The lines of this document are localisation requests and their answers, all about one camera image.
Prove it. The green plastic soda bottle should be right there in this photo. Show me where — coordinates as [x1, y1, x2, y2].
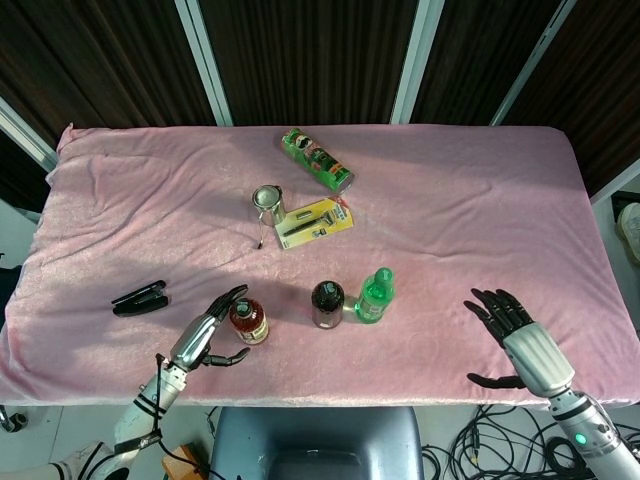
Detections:
[353, 267, 396, 326]

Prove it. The white shoe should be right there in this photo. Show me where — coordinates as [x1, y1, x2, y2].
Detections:
[614, 201, 640, 251]

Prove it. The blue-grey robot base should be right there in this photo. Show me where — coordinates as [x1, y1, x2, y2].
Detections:
[207, 405, 425, 480]

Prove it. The white frame post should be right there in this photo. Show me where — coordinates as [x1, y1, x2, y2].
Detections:
[0, 96, 57, 169]
[388, 0, 447, 125]
[491, 0, 579, 127]
[588, 157, 640, 204]
[173, 0, 235, 126]

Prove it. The black cable bundle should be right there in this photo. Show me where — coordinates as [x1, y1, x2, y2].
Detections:
[421, 403, 604, 480]

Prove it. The pink plush table cloth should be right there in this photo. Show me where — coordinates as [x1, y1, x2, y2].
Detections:
[0, 122, 640, 407]

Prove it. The steel cup with wire handle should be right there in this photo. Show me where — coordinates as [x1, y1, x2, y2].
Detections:
[251, 184, 289, 250]

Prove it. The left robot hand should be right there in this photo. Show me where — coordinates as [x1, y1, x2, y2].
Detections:
[168, 283, 251, 374]

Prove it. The labelled amber tea bottle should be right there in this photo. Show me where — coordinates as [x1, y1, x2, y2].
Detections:
[228, 297, 270, 346]

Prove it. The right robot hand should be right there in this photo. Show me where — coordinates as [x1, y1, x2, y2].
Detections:
[463, 287, 575, 399]

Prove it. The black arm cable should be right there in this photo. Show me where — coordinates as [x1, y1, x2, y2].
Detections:
[147, 353, 211, 469]

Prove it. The yellow razor blister pack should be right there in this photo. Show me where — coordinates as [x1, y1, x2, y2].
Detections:
[274, 196, 355, 251]

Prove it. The brown wooden block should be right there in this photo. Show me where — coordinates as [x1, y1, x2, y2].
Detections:
[160, 442, 215, 480]

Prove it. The black stapler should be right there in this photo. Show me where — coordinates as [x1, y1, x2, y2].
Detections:
[111, 280, 169, 317]

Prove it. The dark red label-free bottle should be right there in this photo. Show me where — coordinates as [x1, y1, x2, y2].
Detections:
[310, 280, 345, 330]

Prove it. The green chips can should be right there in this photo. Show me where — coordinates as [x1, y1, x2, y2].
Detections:
[279, 128, 357, 194]

